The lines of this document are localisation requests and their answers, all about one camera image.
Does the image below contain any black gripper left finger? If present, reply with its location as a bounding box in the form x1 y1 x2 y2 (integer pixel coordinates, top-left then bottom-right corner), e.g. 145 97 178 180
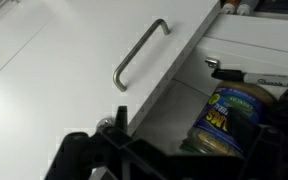
98 105 135 143

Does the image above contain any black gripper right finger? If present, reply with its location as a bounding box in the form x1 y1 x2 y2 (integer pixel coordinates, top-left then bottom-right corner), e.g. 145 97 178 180
229 107 262 158

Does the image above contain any round silver cupboard lock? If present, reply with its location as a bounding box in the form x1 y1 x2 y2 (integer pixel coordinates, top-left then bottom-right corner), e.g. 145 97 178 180
95 116 114 132

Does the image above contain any white cupboard door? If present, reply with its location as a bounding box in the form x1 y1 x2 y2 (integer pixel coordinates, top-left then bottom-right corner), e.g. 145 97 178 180
0 0 222 180
0 0 66 87

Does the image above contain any blue labelled glass jar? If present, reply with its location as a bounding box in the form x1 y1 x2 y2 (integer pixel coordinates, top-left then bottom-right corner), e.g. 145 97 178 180
179 80 278 158

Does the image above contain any black Sharpie marker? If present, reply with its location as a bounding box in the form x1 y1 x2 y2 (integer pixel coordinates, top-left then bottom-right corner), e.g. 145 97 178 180
211 68 288 90

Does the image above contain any small metal latch plate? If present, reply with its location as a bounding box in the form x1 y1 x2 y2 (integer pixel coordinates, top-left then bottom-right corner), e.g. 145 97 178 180
204 57 221 70

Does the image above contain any dark sauce squeeze bottle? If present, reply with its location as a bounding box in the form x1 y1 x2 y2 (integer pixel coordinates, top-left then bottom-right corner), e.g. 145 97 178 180
236 0 261 16

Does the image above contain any orange sauce squeeze bottle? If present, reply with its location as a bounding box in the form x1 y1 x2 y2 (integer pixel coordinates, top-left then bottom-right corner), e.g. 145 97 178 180
221 0 242 15

